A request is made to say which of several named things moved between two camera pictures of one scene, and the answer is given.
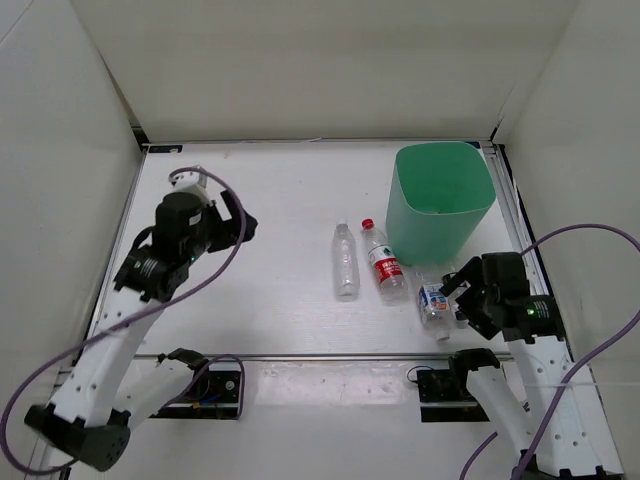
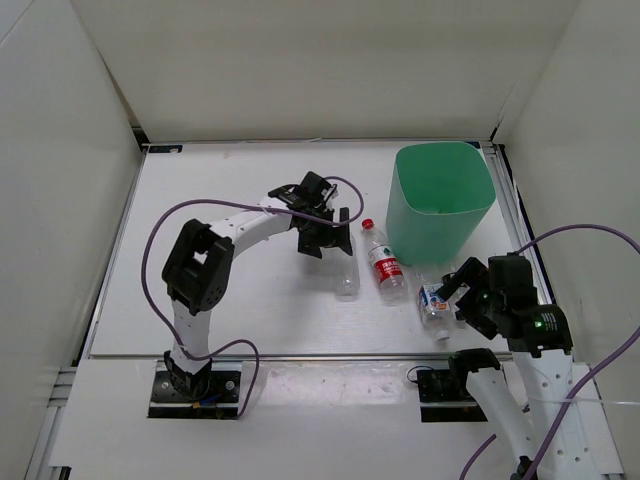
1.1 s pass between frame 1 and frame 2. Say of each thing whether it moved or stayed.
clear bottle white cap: stayed
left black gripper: moved
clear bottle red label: stayed
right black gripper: stayed
